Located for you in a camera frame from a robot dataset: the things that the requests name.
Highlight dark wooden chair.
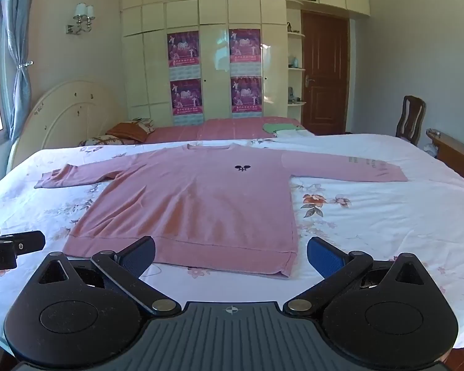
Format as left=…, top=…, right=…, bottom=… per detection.
left=395, top=95, right=427, bottom=147

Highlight pink bedspread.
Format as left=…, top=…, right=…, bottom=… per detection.
left=145, top=116, right=306, bottom=143

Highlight white brown patterned pillow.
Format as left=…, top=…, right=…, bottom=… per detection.
left=78, top=135, right=126, bottom=147

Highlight cream rounded headboard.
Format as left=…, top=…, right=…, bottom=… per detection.
left=6, top=80, right=128, bottom=174

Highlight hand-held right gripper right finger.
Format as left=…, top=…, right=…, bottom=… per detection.
left=284, top=237, right=430, bottom=314

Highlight white floral bedsheet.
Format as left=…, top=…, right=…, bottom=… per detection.
left=0, top=133, right=464, bottom=356

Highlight brown wooden cabinet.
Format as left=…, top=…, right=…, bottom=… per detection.
left=425, top=128, right=464, bottom=190

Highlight green folded cloth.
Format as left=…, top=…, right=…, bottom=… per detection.
left=262, top=122, right=303, bottom=137

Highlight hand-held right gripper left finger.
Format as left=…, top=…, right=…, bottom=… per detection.
left=37, top=236, right=182, bottom=316

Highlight orange striped pillow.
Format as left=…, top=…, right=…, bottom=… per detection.
left=106, top=122, right=151, bottom=143

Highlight purple wall poster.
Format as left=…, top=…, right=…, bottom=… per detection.
left=170, top=78, right=204, bottom=126
left=229, top=28, right=262, bottom=77
left=167, top=31, right=202, bottom=80
left=231, top=76, right=264, bottom=119

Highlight small floral pillow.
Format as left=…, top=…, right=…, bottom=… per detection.
left=129, top=118, right=156, bottom=134

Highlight cream corner shelves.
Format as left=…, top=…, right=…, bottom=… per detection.
left=287, top=21, right=307, bottom=107

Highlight wall lamp with white shades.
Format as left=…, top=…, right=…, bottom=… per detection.
left=65, top=2, right=97, bottom=35

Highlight cream panelled wardrobe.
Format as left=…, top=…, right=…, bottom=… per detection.
left=120, top=0, right=372, bottom=128

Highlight pink long-sleeve sweater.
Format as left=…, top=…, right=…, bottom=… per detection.
left=34, top=143, right=409, bottom=279

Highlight brown wooden door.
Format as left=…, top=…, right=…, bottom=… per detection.
left=301, top=10, right=351, bottom=136

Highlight blue curtain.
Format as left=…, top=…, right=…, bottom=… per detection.
left=0, top=0, right=34, bottom=140

